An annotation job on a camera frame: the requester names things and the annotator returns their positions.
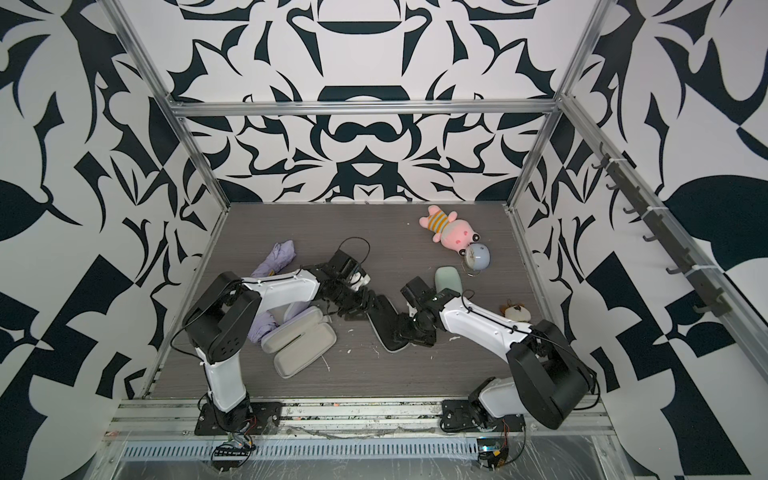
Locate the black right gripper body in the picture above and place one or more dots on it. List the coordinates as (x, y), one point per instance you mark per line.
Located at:
(413, 330)

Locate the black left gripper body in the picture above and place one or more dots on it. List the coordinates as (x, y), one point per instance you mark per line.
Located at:
(347, 296)

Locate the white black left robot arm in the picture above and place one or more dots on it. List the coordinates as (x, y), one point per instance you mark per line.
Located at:
(218, 323)

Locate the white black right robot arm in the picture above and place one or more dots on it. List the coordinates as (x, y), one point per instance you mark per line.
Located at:
(548, 380)

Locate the lavender open umbrella case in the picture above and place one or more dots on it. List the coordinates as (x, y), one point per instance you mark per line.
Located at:
(294, 352)

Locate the lavender folded umbrella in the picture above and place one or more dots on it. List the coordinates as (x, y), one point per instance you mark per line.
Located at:
(281, 255)
(263, 324)

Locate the blue round alarm clock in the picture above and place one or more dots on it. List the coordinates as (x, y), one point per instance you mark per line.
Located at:
(476, 259)

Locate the brown white plush dog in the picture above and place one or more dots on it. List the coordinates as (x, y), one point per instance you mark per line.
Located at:
(516, 312)

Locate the pink plush pig toy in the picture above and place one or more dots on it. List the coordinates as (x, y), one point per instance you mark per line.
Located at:
(449, 230)

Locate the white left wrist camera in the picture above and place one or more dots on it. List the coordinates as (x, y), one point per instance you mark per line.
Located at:
(359, 279)

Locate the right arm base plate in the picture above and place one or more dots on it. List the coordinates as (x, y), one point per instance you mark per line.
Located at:
(458, 416)

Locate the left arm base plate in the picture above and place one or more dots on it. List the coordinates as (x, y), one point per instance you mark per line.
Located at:
(259, 418)

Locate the white perforated cable tray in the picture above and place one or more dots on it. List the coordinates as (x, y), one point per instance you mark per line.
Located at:
(307, 449)

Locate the aluminium cage frame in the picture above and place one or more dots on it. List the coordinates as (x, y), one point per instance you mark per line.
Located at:
(743, 323)

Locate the black wall hook rail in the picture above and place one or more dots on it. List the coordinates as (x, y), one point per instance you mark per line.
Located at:
(659, 221)

